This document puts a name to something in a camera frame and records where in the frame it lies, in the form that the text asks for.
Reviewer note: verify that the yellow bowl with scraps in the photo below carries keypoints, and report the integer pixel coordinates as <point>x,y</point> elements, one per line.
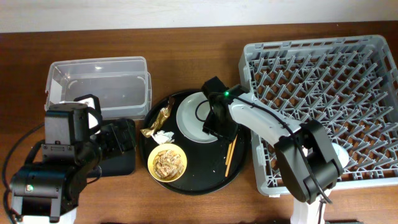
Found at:
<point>167,162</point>

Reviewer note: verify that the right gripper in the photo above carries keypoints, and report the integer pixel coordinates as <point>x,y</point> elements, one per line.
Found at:
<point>218,128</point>

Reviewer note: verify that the round black serving tray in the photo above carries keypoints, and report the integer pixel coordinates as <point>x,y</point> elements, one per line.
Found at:
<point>205,172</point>

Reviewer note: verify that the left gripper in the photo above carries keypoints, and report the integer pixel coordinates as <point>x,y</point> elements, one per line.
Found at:
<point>121,137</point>

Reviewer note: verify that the white round plate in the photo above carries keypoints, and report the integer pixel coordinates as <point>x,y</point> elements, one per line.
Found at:
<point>190,117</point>

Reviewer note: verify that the blue cup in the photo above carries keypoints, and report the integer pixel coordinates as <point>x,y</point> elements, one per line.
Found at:
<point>342,154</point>

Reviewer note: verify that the black rectangular tray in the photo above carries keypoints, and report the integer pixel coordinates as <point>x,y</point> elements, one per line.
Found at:
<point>114,165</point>

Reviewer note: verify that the clear plastic storage bin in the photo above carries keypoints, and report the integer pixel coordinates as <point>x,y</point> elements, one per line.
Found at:
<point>122,84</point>

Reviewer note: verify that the wooden chopstick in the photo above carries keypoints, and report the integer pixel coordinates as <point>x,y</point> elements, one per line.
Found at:
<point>228,153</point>
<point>230,158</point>

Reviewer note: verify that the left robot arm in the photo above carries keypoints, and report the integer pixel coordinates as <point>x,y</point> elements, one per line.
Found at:
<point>46,188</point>

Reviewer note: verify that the gold foil wrapper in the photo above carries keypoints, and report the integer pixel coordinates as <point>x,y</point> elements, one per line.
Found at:
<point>161,118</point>

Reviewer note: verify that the grey dishwasher rack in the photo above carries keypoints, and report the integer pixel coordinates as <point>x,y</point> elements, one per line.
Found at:
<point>349,84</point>

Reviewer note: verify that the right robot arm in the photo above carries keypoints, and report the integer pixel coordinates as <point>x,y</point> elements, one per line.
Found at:
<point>309,162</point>

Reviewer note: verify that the crumpled white tissue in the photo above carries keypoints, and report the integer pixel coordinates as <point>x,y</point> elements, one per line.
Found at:
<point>162,137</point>

